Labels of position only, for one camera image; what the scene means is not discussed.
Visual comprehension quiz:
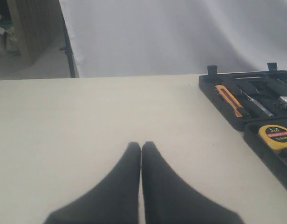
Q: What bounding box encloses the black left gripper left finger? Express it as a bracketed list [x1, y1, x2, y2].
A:
[45, 142, 141, 224]

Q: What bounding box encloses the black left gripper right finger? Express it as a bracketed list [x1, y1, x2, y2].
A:
[142, 141, 243, 224]

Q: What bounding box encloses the black plastic tool case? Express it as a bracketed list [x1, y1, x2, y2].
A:
[198, 63, 287, 190]

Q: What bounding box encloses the orange utility knife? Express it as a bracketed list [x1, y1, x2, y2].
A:
[215, 85, 243, 117]

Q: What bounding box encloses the yellow tape measure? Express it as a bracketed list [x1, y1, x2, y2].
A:
[258, 125, 287, 154]

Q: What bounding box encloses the clear test pen screwdriver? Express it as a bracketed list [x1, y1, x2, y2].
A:
[240, 90, 274, 117]

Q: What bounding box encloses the black backdrop stand pole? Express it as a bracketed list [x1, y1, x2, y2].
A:
[59, 13, 76, 78]

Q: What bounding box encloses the white backdrop cloth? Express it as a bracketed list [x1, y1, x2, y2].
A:
[60, 0, 287, 77]

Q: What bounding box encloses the grey sack in background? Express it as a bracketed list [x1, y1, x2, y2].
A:
[0, 14, 9, 55]

